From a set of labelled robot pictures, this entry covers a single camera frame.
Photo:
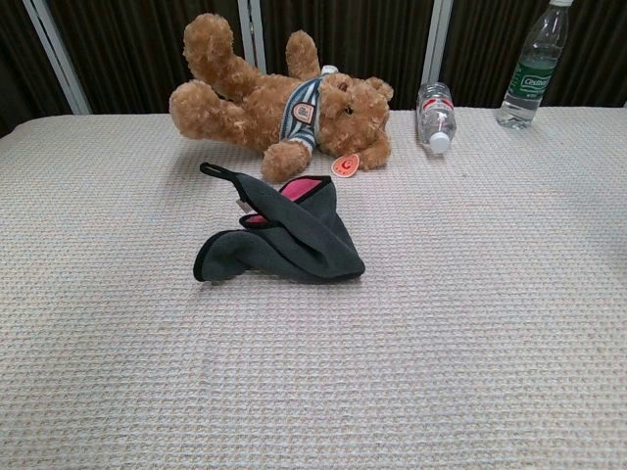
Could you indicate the dark grey cloth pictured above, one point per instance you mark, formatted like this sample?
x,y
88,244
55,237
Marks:
x,y
294,235

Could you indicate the orange round hang tag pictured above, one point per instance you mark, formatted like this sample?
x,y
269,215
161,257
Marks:
x,y
345,165

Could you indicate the beige woven tablecloth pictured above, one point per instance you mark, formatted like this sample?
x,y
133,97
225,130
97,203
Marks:
x,y
313,367

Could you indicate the brown teddy bear striped shirt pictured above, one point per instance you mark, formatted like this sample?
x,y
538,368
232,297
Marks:
x,y
245,103

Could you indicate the clear water bottle red label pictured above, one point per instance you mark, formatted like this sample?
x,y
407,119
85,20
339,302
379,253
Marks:
x,y
436,117

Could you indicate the clear water bottle green label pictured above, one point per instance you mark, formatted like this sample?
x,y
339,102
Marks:
x,y
531,73

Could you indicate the white partition frame post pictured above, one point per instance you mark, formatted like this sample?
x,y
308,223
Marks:
x,y
251,29
436,39
59,59

